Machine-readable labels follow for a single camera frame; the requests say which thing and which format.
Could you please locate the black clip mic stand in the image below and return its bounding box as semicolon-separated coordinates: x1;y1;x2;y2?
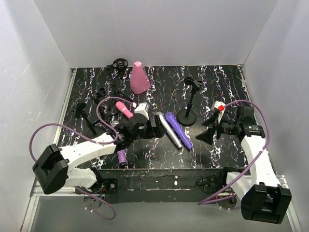
74;87;106;137

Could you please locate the pink microphone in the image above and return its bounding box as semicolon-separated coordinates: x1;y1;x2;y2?
115;101;133;119

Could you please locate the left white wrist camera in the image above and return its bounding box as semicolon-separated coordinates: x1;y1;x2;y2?
134;102;149;120

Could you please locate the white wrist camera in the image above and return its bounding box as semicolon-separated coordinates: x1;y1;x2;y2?
134;102;149;120
211;101;225;123

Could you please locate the black round-base mic stand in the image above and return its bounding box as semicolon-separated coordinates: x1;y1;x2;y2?
176;77;202;127

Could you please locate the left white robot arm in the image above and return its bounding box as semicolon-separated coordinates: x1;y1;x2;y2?
32;113;167;195

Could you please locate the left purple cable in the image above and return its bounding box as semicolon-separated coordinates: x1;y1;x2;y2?
29;96;137;220

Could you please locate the pink metronome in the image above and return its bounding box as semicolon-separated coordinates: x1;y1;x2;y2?
130;61;151;95

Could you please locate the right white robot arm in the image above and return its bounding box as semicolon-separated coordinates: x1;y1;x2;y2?
196;101;292;224

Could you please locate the purple glitter microphone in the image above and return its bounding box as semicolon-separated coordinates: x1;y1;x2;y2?
117;149;127;166

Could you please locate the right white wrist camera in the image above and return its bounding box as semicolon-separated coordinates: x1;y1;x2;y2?
211;101;225;123

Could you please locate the purple plastic microphone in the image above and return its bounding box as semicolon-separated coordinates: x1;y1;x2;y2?
165;112;193;150

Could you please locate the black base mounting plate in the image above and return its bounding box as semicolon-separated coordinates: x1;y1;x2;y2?
74;168;249;203

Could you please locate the silver microphone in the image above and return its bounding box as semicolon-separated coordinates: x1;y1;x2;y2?
155;112;183;149

